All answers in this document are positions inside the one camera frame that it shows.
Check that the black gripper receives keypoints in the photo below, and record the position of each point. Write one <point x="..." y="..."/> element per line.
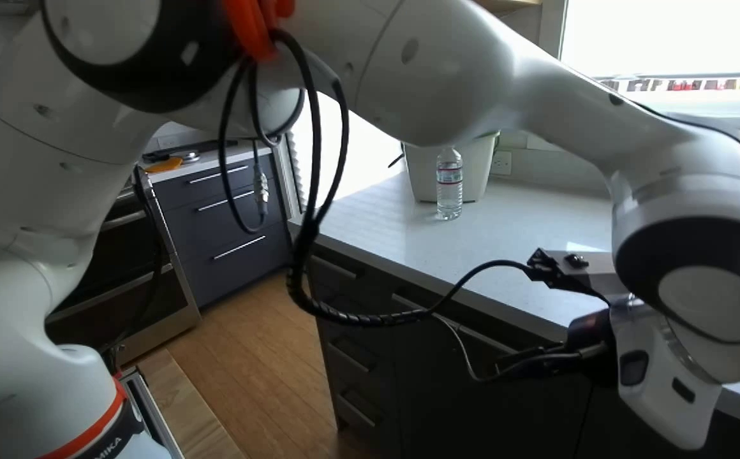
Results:
<point x="590" y="334"/>

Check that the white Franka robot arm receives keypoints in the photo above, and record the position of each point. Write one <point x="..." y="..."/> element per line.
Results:
<point x="472" y="67"/>

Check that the white glass door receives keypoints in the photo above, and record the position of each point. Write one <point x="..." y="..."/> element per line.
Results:
<point x="361" y="163"/>

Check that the dark counter cabinet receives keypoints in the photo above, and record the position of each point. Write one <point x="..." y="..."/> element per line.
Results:
<point x="437" y="399"/>

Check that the white and green pitcher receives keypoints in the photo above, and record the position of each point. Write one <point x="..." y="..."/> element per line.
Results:
<point x="481" y="170"/>

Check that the clear plastic water bottle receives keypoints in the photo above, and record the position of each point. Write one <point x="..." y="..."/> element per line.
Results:
<point x="449" y="187"/>

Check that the bright kitchen window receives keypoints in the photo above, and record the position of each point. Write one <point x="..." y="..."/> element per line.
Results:
<point x="666" y="42"/>

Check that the grey-blue drawer cabinet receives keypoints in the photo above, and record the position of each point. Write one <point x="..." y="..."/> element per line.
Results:
<point x="233" y="271"/>

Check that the wooden robot platform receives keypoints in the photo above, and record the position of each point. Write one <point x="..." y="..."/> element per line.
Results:
<point x="195" y="409"/>

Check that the orange cutting board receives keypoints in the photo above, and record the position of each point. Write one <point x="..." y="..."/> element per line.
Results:
<point x="164" y="165"/>

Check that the black kitchen stove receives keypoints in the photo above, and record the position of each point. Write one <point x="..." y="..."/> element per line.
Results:
<point x="122" y="265"/>

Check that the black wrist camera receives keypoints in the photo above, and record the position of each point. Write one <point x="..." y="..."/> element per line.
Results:
<point x="562" y="269"/>

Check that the white wall outlet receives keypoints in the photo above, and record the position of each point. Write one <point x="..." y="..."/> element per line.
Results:
<point x="504" y="165"/>

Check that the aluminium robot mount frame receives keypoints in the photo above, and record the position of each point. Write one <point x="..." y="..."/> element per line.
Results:
<point x="153" y="416"/>

